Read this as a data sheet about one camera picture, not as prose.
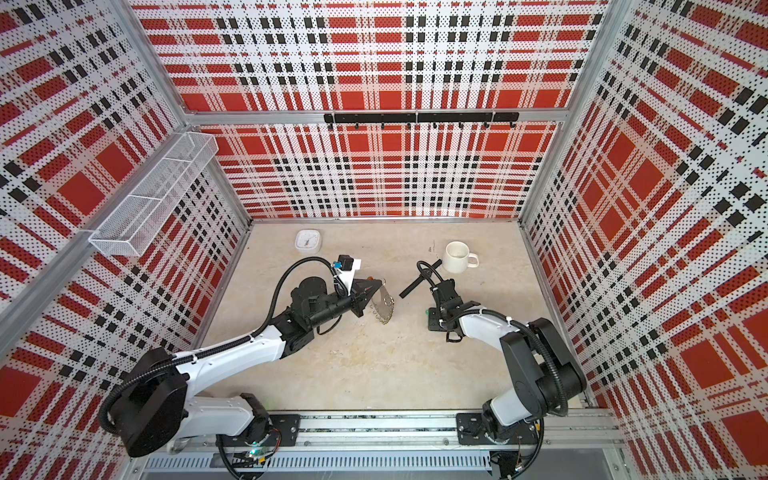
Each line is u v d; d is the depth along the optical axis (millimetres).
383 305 771
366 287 739
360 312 690
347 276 667
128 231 686
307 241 1112
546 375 442
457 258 1024
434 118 894
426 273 1049
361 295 677
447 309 704
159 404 405
